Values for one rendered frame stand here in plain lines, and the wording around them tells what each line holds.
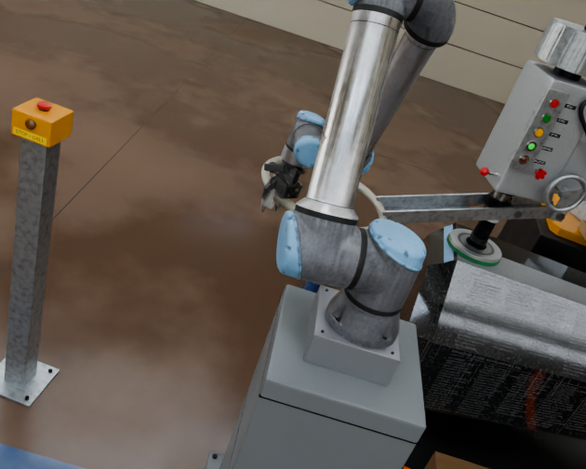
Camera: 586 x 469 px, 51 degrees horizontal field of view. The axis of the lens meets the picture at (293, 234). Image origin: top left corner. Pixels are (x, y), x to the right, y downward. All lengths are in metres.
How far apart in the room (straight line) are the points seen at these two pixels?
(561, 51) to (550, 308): 0.92
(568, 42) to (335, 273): 1.15
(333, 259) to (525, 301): 1.20
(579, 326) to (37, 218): 1.92
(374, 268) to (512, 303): 1.09
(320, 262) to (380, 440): 0.47
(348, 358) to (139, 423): 1.10
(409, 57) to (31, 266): 1.32
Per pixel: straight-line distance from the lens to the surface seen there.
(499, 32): 8.58
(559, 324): 2.49
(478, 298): 2.37
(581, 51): 2.17
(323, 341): 1.49
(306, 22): 8.43
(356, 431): 1.55
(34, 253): 2.08
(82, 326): 2.74
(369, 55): 1.39
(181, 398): 2.52
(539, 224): 3.22
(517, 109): 2.28
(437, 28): 1.49
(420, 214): 2.27
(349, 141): 1.37
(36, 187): 1.95
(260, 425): 1.57
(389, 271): 1.41
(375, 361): 1.52
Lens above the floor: 1.85
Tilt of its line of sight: 30 degrees down
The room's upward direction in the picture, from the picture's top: 19 degrees clockwise
